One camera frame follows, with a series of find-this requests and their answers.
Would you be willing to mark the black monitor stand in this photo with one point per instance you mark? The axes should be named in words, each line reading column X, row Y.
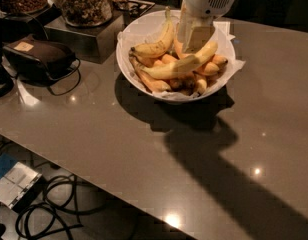
column 0, row 80

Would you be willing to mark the curved yellow banana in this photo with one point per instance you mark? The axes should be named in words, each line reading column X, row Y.
column 161, row 45

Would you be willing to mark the long yellow banana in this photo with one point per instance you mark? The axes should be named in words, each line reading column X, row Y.
column 185, row 65

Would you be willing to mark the dark square pedestal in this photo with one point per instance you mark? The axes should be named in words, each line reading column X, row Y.
column 93, row 44

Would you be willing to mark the small banana front right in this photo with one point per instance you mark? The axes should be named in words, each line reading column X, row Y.
column 200, row 84

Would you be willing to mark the black pouch with label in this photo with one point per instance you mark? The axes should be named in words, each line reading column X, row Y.
column 42, row 63

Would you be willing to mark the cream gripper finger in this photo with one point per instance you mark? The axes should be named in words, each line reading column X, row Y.
column 181, row 32
column 197, row 32

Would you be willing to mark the white bowl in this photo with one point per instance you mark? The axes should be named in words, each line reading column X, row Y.
column 145, row 25

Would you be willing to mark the orange banana upright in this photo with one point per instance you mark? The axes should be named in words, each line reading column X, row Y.
column 209, row 68

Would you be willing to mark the small orange banana left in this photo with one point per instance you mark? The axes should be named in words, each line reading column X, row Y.
column 152, row 84

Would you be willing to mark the glass jar of granola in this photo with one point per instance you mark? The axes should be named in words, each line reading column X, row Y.
column 85, row 13

